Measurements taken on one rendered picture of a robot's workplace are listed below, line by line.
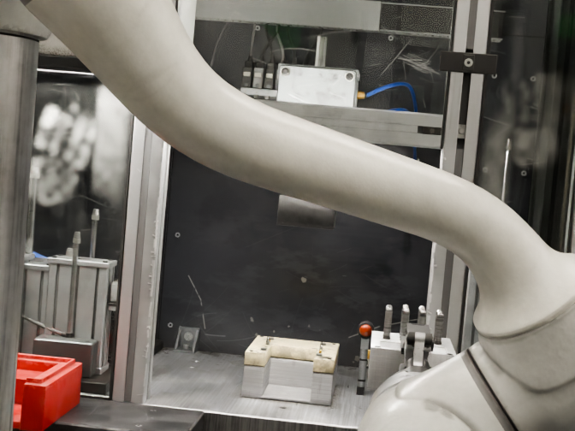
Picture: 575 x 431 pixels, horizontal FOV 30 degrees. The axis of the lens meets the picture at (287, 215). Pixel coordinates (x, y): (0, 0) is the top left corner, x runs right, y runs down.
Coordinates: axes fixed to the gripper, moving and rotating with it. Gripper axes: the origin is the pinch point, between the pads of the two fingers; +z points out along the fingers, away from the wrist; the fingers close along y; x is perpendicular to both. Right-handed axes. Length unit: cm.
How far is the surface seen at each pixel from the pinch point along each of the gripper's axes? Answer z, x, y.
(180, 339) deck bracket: 64, 38, -12
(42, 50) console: 21, 52, 33
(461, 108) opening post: 23.6, -4.0, 30.5
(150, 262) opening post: 21.8, 35.6, 6.2
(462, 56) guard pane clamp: 22.3, -3.4, 37.1
